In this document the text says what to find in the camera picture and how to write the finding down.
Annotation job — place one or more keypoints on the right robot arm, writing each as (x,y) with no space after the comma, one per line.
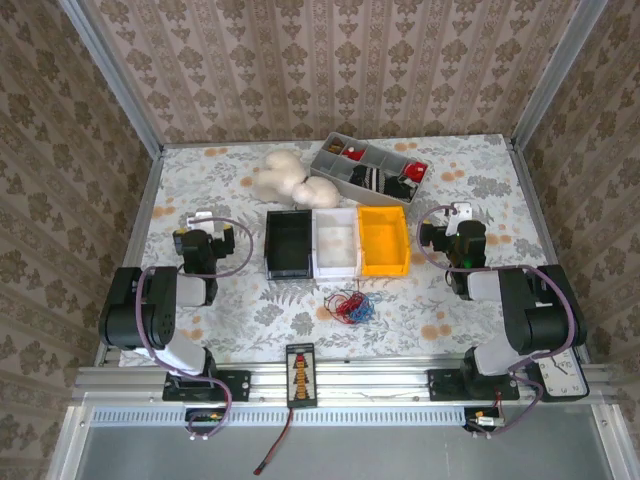
(530,310)

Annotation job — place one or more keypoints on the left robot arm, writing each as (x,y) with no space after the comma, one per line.
(135,310)

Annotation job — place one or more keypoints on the yellow storage bin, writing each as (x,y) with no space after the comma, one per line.
(382,240)

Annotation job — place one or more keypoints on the black fabric item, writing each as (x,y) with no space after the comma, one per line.
(400,189)

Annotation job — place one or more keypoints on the black storage bin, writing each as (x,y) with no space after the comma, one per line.
(290,245)

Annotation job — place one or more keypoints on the red round item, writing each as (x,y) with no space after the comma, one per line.
(415,171)

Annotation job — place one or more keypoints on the white plush toy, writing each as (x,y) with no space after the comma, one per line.
(285,175)

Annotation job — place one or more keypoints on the black white striped cloth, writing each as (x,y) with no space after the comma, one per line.
(367,177)

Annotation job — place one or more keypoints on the grey compartment organizer tray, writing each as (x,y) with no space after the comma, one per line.
(350,190)

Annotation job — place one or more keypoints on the white storage bin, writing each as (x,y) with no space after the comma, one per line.
(335,245)

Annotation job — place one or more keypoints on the red and white item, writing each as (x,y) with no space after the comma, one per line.
(355,152)

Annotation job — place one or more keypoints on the brown small items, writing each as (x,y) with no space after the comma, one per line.
(334,146)

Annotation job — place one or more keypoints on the black power connector board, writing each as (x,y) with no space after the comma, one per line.
(301,375)

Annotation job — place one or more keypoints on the black connector box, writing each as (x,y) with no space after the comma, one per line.
(482,419)
(205,419)

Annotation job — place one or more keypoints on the black white analog clock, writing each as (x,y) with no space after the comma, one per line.
(567,385)

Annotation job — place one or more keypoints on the grey metal panel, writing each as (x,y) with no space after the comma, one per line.
(350,455)

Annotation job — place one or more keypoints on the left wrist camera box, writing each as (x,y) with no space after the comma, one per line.
(200,220)

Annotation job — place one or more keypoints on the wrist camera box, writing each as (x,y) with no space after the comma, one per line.
(200,220)
(462,209)

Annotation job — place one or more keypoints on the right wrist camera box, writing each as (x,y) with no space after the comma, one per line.
(462,209)

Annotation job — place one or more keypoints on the aluminium table side rail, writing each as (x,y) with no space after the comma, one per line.
(537,215)
(140,220)

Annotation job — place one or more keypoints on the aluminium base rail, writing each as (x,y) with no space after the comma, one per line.
(375,380)

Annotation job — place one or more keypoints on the aluminium frame post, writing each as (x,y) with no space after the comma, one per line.
(555,80)
(115,80)

